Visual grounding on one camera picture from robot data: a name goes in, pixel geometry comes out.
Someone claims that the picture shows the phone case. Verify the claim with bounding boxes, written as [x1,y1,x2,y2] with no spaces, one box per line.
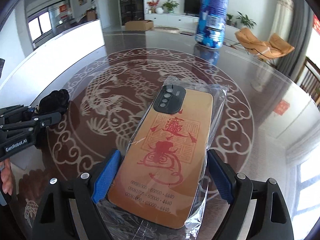
[99,76,228,239]

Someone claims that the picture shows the person's left hand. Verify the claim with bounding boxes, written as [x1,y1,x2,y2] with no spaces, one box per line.
[1,158,14,196]

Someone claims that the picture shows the wooden dining chair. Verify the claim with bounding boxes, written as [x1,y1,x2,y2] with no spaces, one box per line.
[295,56,320,108]

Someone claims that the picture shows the cardboard box on floor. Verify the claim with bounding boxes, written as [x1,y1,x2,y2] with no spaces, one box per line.
[125,20,154,31]

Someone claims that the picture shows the grey curtain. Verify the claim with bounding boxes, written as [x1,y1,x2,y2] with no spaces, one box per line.
[277,0,314,80]

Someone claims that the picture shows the black glass display cabinet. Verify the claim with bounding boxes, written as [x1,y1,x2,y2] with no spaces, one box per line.
[119,0,144,25]

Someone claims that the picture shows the red flowers in vase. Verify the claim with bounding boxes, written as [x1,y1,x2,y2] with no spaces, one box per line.
[147,0,161,13]

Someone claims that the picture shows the orange lounge chair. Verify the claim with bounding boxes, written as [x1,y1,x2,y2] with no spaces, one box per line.
[235,28,295,60]

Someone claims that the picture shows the green potted plant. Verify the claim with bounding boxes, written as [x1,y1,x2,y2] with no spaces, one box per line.
[163,0,180,14]

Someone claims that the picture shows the white tv cabinet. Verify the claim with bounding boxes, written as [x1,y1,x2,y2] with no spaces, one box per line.
[145,13,238,34]

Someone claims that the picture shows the blue camouflage bottle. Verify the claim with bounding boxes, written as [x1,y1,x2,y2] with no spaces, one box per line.
[195,0,229,49]

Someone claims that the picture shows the black television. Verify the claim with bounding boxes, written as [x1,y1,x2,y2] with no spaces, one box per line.
[184,0,201,15]

